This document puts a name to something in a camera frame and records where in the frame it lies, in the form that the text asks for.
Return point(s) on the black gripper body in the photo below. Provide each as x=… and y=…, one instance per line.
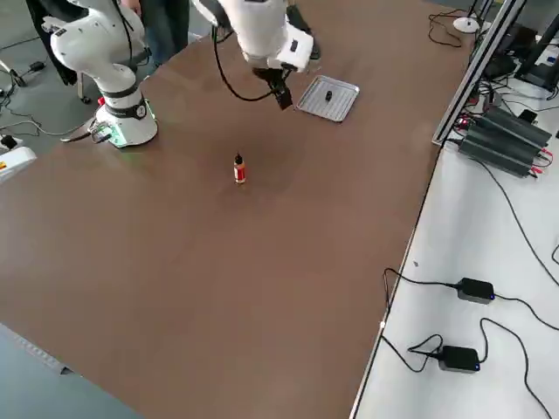
x=271, y=74

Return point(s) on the orange oil bottle black cap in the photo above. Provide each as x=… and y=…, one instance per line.
x=239, y=172

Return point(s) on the ribbed silver metal tray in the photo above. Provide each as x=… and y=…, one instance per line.
x=345, y=102

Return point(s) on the person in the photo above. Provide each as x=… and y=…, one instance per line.
x=168, y=30

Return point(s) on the white desk lamp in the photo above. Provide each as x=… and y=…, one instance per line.
x=466, y=25

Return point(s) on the black office chair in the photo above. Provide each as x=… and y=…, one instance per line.
x=57, y=65

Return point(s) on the black power supply unit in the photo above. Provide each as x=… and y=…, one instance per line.
x=498, y=153
x=519, y=124

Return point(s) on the black phone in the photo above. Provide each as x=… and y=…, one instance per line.
x=528, y=115

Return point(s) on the black power adapter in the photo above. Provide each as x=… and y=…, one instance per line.
x=458, y=358
x=476, y=289

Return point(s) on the white control box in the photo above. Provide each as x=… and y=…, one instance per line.
x=13, y=161

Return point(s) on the aluminium frame post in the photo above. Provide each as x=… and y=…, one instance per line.
x=474, y=74

